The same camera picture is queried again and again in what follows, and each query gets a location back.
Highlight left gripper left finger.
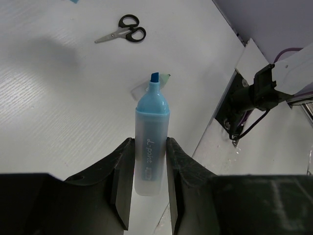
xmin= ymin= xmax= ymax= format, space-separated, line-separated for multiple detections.
xmin=0 ymin=138 xmax=134 ymax=235

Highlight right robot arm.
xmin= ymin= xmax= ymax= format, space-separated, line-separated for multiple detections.
xmin=272 ymin=44 xmax=313 ymax=102

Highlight black handled scissors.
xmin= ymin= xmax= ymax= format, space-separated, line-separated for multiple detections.
xmin=94 ymin=14 xmax=147 ymax=44

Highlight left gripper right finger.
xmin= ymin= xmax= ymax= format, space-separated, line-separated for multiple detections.
xmin=166 ymin=138 xmax=313 ymax=235

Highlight blue highlighter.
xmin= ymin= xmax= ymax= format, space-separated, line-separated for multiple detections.
xmin=134 ymin=72 xmax=170 ymax=196

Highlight green uncapped highlighter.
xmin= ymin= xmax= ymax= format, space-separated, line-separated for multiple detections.
xmin=131 ymin=73 xmax=171 ymax=101

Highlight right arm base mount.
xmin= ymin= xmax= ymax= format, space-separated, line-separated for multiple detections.
xmin=215 ymin=64 xmax=278 ymax=146

